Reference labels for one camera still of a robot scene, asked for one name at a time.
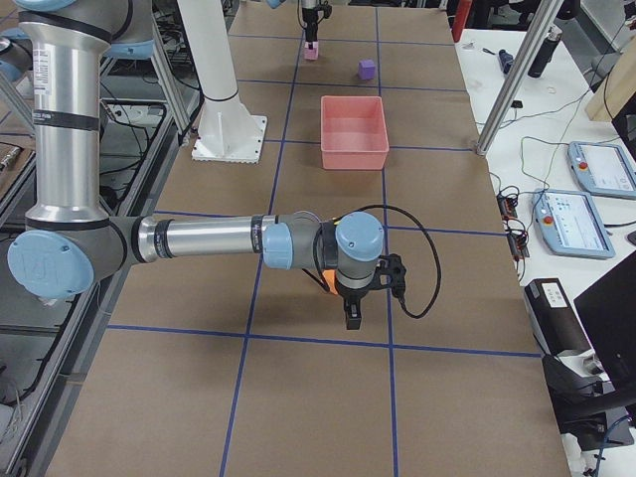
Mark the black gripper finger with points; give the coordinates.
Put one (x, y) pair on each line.
(352, 318)

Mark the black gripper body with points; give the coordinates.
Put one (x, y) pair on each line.
(311, 20)
(352, 295)

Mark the orange foam block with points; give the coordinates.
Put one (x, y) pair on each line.
(329, 277)

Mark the pink foam block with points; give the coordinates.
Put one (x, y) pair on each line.
(311, 51)

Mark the purple foam block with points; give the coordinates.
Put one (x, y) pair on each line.
(367, 69)

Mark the pink plastic bin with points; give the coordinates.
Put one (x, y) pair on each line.
(353, 133)

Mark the black label printer box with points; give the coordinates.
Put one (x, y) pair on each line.
(555, 325)

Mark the near blue teach pendant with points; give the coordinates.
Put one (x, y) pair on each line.
(570, 224)

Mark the blue teach pendant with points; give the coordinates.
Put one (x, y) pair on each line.
(602, 169)
(570, 224)

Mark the black water bottle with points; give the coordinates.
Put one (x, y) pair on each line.
(545, 52)

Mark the black monitor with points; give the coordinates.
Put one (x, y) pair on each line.
(606, 310)

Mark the far blue teach pendant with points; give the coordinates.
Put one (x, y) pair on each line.
(602, 169)

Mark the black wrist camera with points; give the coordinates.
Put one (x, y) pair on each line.
(390, 274)

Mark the aluminium frame post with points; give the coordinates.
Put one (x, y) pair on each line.
(528, 50)

